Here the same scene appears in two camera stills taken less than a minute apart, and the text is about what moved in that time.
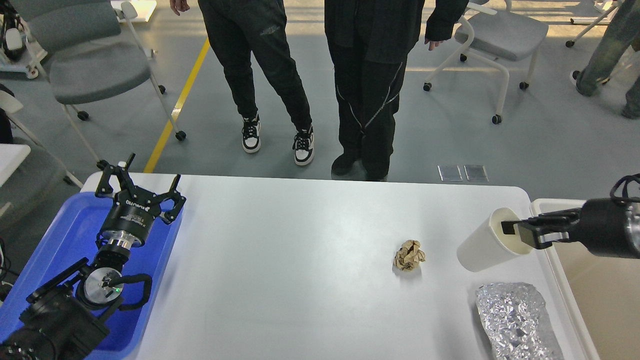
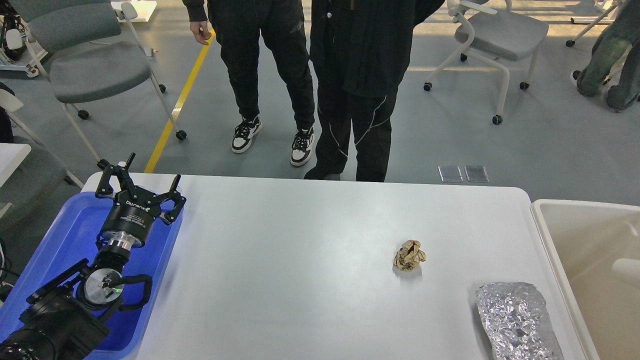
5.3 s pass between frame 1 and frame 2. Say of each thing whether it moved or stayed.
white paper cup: moved
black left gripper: stayed
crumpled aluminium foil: stayed
